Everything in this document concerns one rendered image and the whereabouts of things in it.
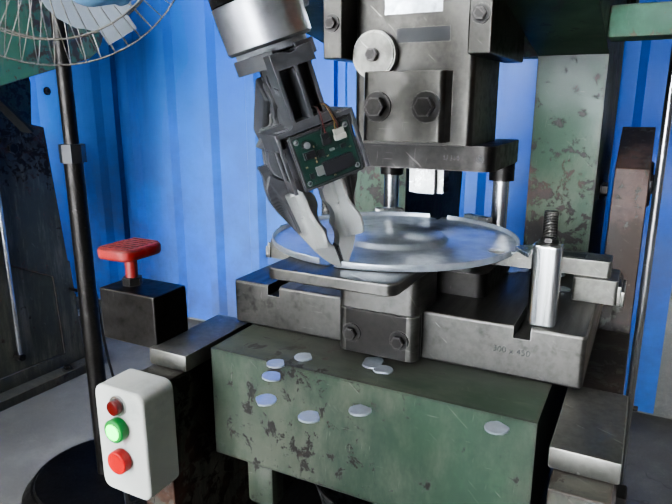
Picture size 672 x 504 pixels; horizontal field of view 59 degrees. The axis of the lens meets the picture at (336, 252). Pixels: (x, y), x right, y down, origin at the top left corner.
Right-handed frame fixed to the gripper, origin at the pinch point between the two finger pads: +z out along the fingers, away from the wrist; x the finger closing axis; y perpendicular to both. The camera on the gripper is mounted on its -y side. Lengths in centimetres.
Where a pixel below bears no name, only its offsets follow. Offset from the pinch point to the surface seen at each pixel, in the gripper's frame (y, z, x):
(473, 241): -4.2, 7.3, 17.2
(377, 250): -3.9, 3.3, 5.5
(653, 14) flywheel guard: -6, -9, 50
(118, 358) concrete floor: -169, 67, -51
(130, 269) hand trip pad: -25.3, 0.1, -20.6
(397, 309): -3.3, 10.6, 5.4
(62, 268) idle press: -165, 26, -53
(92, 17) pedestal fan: -82, -36, -11
